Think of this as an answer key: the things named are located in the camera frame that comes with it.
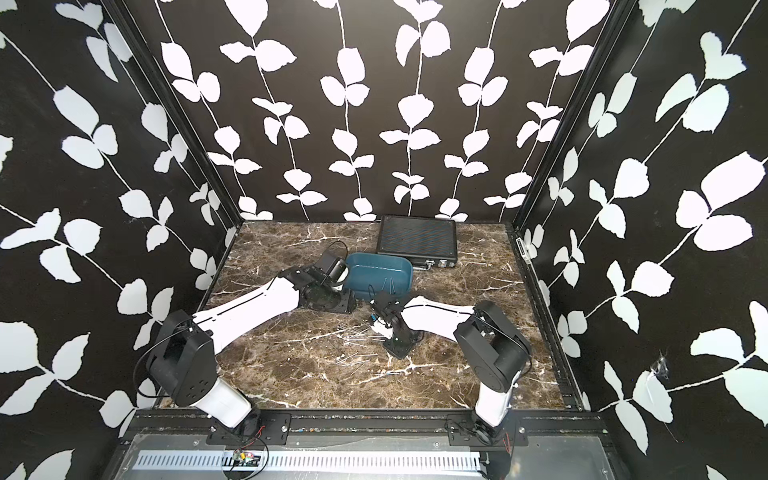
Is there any black front mounting rail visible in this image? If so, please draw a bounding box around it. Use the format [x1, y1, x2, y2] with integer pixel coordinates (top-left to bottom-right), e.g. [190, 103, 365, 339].
[119, 409, 610, 448]

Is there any white perforated strip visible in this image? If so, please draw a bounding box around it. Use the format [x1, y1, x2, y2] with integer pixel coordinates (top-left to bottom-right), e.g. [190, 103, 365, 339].
[130, 450, 483, 474]

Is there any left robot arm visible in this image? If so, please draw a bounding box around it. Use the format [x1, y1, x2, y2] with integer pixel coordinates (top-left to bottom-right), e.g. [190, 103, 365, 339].
[144, 264, 355, 429]

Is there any teal plastic storage box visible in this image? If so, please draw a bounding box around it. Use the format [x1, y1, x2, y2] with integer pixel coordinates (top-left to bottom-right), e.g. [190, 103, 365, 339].
[344, 252, 413, 301]

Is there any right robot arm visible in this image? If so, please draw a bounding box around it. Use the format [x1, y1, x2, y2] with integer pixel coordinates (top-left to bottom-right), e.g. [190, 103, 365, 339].
[369, 291, 532, 444]

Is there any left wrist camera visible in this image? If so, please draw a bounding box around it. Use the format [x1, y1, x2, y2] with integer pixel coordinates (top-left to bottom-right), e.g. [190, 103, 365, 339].
[313, 251, 349, 287]

